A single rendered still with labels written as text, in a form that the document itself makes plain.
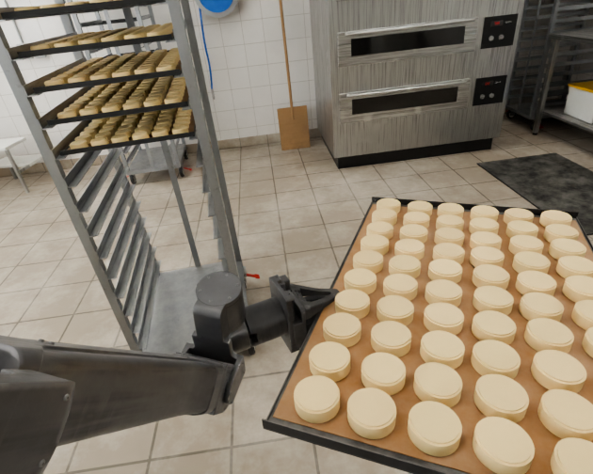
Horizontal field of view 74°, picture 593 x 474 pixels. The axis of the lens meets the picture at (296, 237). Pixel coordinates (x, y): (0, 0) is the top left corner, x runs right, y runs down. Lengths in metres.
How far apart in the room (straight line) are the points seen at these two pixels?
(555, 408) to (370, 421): 0.18
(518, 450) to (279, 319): 0.30
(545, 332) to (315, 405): 0.30
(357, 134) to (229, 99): 1.50
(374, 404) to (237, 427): 1.27
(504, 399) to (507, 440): 0.05
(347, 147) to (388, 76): 0.64
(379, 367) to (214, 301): 0.21
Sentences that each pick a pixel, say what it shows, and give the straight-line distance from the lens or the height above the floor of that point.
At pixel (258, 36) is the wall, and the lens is 4.26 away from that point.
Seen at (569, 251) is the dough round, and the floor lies 1.00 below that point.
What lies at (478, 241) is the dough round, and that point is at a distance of 0.75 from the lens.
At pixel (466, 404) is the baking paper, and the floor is 1.00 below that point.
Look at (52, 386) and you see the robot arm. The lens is 0.20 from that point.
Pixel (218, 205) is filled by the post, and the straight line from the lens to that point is 1.36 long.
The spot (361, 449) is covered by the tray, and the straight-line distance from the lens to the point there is 0.43.
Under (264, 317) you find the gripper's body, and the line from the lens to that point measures 0.55.
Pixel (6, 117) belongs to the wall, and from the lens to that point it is 5.00.
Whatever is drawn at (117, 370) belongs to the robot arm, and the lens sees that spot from 0.30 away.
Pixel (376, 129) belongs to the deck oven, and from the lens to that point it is 3.53.
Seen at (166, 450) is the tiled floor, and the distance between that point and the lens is 1.72.
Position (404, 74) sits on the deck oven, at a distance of 3.50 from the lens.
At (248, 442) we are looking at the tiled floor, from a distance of 1.65.
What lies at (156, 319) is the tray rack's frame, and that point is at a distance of 2.00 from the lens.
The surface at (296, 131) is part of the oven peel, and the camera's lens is 4.16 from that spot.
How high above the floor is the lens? 1.39
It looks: 32 degrees down
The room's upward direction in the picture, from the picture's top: 6 degrees counter-clockwise
